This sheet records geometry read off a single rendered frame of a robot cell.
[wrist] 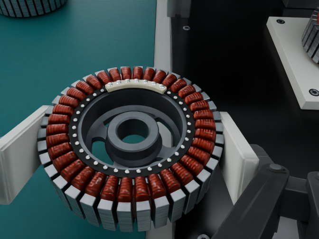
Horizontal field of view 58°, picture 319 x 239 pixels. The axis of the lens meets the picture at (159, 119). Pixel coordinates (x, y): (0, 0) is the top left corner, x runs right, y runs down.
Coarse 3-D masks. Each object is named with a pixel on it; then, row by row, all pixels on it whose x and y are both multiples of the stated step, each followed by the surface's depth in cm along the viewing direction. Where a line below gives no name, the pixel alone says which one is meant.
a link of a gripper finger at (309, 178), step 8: (312, 176) 12; (312, 184) 12; (312, 192) 11; (312, 200) 11; (312, 208) 11; (312, 216) 10; (304, 224) 12; (312, 224) 10; (304, 232) 12; (312, 232) 10
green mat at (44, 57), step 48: (96, 0) 44; (144, 0) 45; (0, 48) 36; (48, 48) 36; (96, 48) 36; (144, 48) 37; (0, 96) 30; (48, 96) 31; (96, 144) 27; (48, 192) 24
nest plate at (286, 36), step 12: (276, 24) 35; (288, 24) 35; (300, 24) 35; (276, 36) 34; (288, 36) 34; (300, 36) 34; (276, 48) 34; (288, 48) 32; (300, 48) 32; (288, 60) 31; (300, 60) 31; (312, 60) 31; (288, 72) 31; (300, 72) 29; (312, 72) 30; (300, 84) 28; (312, 84) 28; (300, 96) 28; (312, 96) 27; (300, 108) 28; (312, 108) 28
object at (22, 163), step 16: (16, 128) 15; (32, 128) 16; (0, 144) 13; (16, 144) 14; (32, 144) 16; (0, 160) 13; (16, 160) 14; (32, 160) 16; (0, 176) 13; (16, 176) 14; (0, 192) 14; (16, 192) 14
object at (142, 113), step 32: (64, 96) 18; (96, 96) 19; (128, 96) 20; (160, 96) 19; (192, 96) 19; (64, 128) 17; (96, 128) 20; (128, 128) 19; (192, 128) 17; (64, 160) 15; (96, 160) 16; (128, 160) 18; (160, 160) 19; (192, 160) 16; (64, 192) 15; (96, 192) 14; (128, 192) 14; (160, 192) 14; (192, 192) 15; (96, 224) 16; (128, 224) 15; (160, 224) 16
